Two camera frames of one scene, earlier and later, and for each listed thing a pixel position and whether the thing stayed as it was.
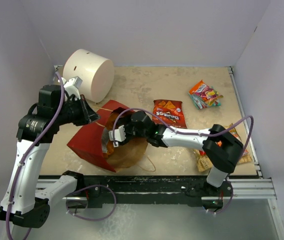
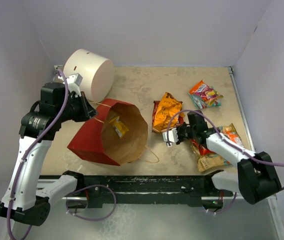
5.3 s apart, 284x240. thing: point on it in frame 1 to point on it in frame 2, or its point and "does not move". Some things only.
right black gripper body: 132,131 to 185,132
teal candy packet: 200,104 does not move
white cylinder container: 96,72 does not move
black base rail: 102,190 does not move
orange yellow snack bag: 107,145 to 167,107
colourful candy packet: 211,96 does not move
